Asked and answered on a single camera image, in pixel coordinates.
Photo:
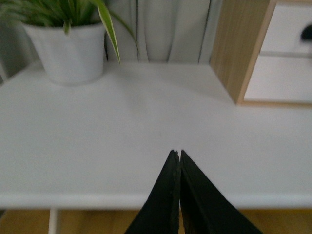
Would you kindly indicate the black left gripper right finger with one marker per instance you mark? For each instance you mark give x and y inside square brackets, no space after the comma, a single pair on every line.
[204,209]

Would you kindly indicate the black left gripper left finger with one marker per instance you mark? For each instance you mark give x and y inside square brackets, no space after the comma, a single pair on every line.
[160,213]

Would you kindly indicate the white drawer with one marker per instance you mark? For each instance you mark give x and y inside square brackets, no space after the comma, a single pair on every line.
[288,22]
[282,79]

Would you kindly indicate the wooden drawer cabinet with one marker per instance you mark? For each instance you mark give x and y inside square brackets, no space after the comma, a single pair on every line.
[240,34]

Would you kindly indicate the white table leg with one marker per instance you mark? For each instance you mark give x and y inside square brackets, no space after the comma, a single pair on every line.
[54,222]

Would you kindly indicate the white plant pot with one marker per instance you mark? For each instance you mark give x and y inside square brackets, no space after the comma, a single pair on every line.
[72,58]

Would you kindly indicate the grey curtain backdrop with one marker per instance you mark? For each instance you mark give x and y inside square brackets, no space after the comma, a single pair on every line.
[166,31]

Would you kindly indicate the green spider plant left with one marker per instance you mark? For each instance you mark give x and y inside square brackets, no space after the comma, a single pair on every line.
[65,14]

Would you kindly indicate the black drawer handle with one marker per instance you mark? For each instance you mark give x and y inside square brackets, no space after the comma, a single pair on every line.
[306,34]

